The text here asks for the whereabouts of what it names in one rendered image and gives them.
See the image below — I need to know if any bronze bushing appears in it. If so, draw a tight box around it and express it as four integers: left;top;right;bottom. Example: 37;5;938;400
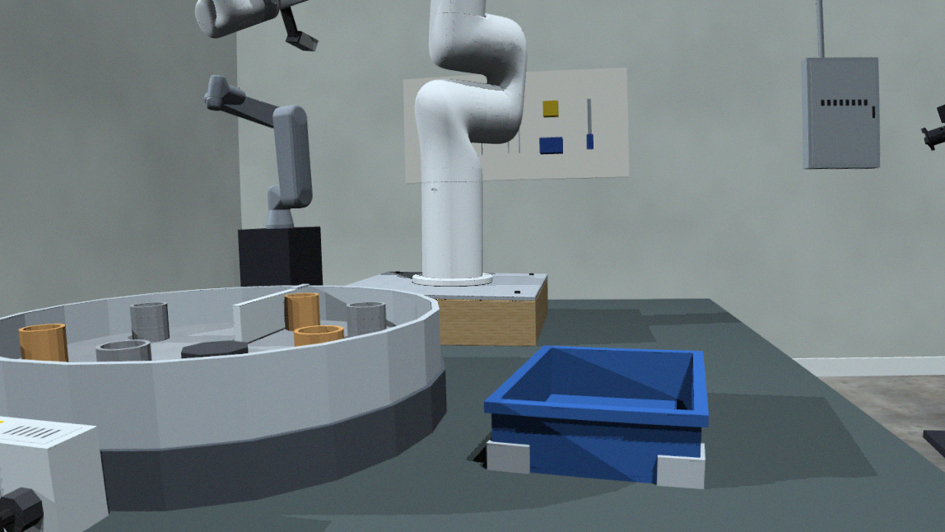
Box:
285;293;320;331
19;324;69;362
294;325;344;347

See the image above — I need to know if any blue open-top crate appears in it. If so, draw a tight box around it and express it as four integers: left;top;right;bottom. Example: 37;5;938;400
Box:
484;346;709;489

